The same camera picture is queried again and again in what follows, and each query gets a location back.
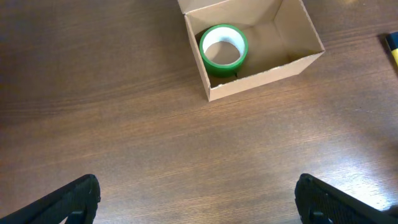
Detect green tape roll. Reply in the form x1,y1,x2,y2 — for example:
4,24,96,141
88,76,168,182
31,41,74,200
199,24,249,78

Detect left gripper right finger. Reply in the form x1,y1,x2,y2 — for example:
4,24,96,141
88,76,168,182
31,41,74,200
294,174,397,224

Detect brown cardboard box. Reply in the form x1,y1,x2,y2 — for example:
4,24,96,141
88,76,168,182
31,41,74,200
178,0,325,101

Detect yellow highlighter with dark cap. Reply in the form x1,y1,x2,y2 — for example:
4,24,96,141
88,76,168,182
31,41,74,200
385,32,398,65

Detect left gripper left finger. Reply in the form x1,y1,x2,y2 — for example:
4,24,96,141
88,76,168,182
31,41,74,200
1,174,101,224

